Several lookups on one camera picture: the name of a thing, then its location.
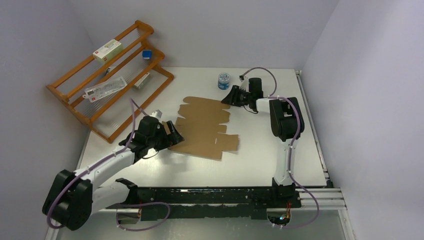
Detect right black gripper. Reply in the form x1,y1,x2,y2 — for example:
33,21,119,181
220,85,252,108

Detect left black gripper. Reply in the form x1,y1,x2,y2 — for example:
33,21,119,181
146,120,184,152

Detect brown cardboard box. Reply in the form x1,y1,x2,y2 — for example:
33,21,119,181
168,96,239,161

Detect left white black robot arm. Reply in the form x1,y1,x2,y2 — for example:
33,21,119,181
41,115,185,231

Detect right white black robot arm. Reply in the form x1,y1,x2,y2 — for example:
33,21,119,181
221,77,305,207

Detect small grey white box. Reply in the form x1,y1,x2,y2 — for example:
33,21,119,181
133,72,152,90

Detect green white carton box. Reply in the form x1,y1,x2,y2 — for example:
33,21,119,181
92,39,124,64

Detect blue white round jar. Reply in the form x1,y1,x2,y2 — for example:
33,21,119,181
217,72,231,90

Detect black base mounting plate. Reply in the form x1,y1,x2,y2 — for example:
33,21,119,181
110,185,302,221

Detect orange wooden rack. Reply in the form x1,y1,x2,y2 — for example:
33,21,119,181
46,20,175,144

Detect small blue cube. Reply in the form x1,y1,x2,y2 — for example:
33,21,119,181
142,50,153,60

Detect clear plastic packet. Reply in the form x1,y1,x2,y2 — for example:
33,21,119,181
82,76,127,103

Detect aluminium frame rails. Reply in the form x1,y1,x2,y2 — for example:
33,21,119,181
44,70,357,240

